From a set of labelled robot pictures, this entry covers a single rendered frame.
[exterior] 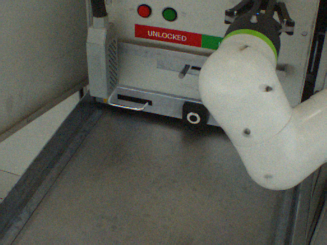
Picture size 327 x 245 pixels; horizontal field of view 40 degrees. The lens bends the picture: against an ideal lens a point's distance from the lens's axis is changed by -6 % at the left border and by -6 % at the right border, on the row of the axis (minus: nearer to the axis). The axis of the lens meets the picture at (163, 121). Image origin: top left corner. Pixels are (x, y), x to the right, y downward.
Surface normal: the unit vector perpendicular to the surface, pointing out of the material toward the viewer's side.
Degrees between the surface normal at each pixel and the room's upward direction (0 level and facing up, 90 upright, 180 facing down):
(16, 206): 90
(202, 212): 0
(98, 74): 90
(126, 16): 90
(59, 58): 90
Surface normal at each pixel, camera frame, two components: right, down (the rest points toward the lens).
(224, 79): -0.46, -0.01
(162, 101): -0.31, 0.57
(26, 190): 0.95, 0.19
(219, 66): -0.53, -0.33
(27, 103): 0.81, 0.36
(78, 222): 0.01, -0.80
